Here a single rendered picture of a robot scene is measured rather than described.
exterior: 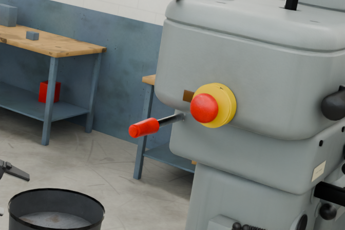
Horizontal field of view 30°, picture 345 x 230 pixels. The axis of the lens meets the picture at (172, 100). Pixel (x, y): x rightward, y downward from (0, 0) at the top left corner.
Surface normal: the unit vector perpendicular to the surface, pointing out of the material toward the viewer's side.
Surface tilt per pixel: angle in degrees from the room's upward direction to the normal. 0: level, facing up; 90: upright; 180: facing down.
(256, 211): 90
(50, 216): 0
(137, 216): 0
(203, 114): 93
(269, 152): 90
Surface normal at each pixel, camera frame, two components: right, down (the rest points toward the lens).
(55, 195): 0.26, 0.21
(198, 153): -0.50, 0.13
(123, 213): 0.15, -0.96
